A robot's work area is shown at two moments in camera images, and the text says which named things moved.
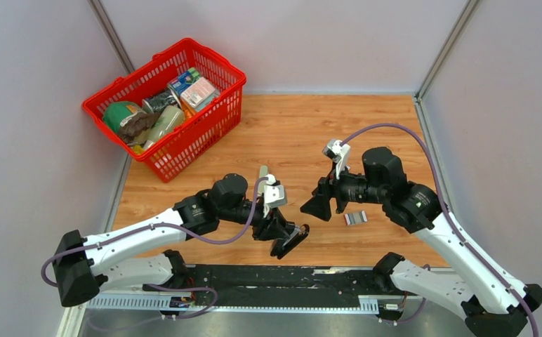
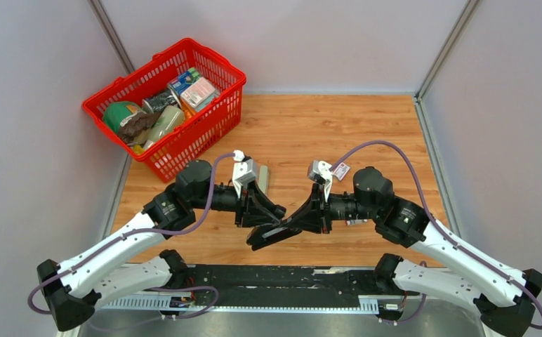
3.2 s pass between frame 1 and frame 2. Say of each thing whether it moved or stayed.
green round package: stayed
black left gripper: moved
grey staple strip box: stayed
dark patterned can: stayed
